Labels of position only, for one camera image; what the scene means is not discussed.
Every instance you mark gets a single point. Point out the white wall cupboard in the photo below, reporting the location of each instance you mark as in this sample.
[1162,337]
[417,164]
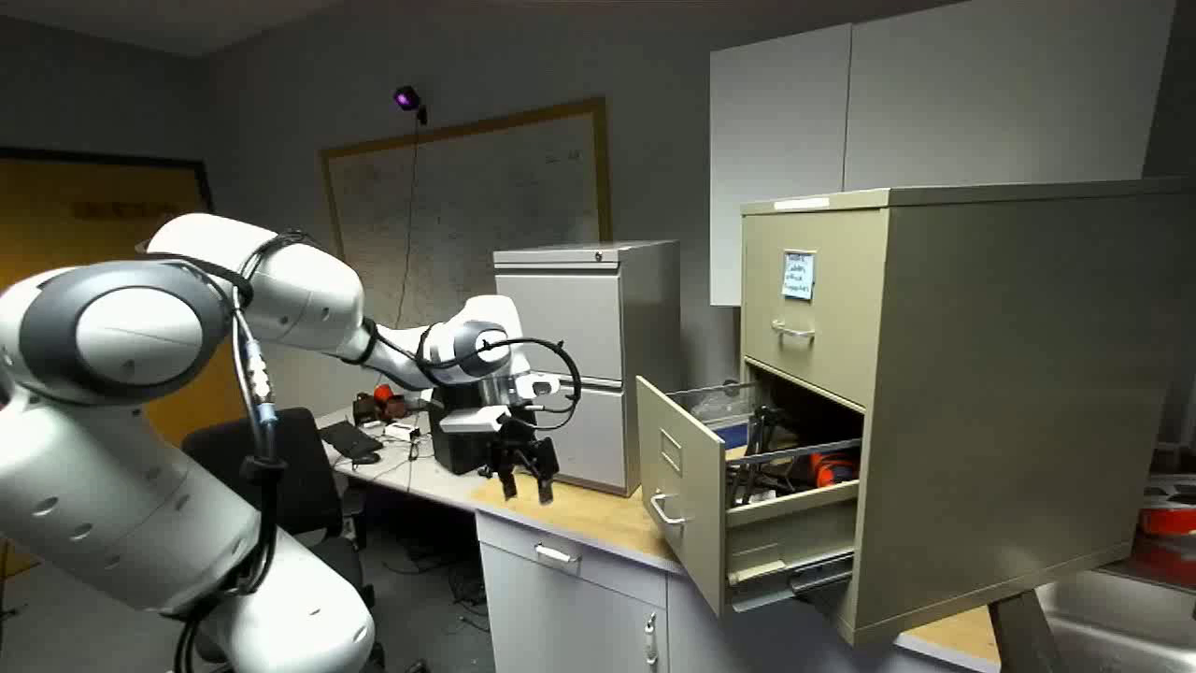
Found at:
[921,113]

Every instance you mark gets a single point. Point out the red white container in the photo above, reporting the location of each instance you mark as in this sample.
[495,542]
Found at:
[1169,524]

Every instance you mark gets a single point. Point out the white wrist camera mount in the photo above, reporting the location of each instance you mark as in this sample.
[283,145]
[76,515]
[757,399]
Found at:
[472,419]

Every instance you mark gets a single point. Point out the black tools in drawer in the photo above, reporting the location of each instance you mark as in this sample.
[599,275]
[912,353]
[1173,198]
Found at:
[760,453]

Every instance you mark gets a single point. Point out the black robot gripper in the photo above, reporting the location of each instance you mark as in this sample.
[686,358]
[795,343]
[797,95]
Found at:
[517,443]

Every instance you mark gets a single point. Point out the black computer keyboard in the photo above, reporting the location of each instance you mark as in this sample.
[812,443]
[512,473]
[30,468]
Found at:
[349,441]

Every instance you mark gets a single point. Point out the grey desk drawer unit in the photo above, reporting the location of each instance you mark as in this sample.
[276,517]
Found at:
[561,603]

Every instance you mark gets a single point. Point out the black box on desk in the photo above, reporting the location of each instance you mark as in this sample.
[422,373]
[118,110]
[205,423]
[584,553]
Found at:
[456,446]

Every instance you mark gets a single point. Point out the yellow wooden door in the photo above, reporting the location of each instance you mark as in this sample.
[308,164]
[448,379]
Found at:
[88,201]

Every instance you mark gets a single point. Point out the orange tool in drawer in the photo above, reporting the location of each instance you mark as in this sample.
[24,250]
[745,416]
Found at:
[831,473]

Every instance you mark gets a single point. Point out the grey slanted stand leg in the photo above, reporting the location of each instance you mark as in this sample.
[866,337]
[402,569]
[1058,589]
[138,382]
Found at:
[1025,632]

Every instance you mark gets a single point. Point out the black office chair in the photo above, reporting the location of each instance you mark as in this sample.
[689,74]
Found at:
[305,479]

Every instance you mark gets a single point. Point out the red black desk object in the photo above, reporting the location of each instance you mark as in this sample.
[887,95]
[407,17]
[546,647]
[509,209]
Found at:
[379,402]

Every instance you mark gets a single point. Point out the beige metal filing cabinet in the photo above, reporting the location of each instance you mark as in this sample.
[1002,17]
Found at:
[1012,399]

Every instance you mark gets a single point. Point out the beige cabinet drawer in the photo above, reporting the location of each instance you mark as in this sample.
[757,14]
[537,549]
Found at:
[815,303]
[681,493]

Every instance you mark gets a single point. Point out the blue white drawer label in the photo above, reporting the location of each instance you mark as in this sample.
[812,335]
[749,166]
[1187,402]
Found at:
[797,275]

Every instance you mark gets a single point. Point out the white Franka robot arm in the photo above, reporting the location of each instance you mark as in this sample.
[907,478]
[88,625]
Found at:
[112,500]

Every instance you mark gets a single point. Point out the wood framed whiteboard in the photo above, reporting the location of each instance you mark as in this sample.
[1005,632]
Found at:
[488,201]

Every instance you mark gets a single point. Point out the small white bottle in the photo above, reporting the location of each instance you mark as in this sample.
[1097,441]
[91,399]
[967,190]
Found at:
[411,441]

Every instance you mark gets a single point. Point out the metal sink basin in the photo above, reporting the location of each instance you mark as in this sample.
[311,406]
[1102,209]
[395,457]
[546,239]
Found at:
[1114,624]

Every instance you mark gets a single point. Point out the beige closed cabinet drawer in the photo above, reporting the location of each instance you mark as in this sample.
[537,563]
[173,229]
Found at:
[815,303]

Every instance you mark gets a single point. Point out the camera with purple light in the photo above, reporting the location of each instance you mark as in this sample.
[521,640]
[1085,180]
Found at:
[407,100]

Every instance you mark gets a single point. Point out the grey metal filing cabinet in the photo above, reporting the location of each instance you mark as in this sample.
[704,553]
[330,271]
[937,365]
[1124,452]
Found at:
[610,322]

